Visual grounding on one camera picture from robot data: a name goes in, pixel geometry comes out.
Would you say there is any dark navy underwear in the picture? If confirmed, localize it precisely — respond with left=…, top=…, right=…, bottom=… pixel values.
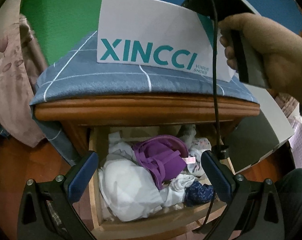
left=185, top=181, right=215, bottom=206

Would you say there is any floral white underwear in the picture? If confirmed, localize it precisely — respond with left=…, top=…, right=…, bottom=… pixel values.
left=187, top=138, right=211, bottom=177

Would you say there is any white bra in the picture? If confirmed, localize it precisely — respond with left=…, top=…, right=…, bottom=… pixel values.
left=98, top=132, right=164, bottom=222

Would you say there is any purple bra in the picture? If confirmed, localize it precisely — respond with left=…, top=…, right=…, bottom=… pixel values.
left=132, top=135, right=188, bottom=190

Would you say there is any person right hand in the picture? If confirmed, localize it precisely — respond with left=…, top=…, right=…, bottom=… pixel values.
left=218, top=13, right=302, bottom=104

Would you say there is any grey white box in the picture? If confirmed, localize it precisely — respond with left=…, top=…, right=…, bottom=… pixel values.
left=225, top=85, right=293, bottom=173

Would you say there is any grey sock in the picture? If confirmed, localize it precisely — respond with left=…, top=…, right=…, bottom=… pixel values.
left=176, top=124, right=197, bottom=143

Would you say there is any wooden nightstand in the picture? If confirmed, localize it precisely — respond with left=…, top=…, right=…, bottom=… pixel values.
left=34, top=93, right=261, bottom=156

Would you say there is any white XINCCI shoe box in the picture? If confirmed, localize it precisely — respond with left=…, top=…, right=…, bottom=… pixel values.
left=96, top=0, right=237, bottom=83

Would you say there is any blue checked cloth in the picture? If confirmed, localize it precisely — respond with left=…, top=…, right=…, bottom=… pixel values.
left=29, top=31, right=258, bottom=166

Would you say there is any beige floral curtain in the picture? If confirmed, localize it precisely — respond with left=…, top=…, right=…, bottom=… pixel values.
left=0, top=14, right=47, bottom=147

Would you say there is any green foam mat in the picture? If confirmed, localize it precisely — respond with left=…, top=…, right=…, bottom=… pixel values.
left=20, top=0, right=101, bottom=64

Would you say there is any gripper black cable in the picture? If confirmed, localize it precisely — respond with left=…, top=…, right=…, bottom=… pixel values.
left=195, top=0, right=229, bottom=233

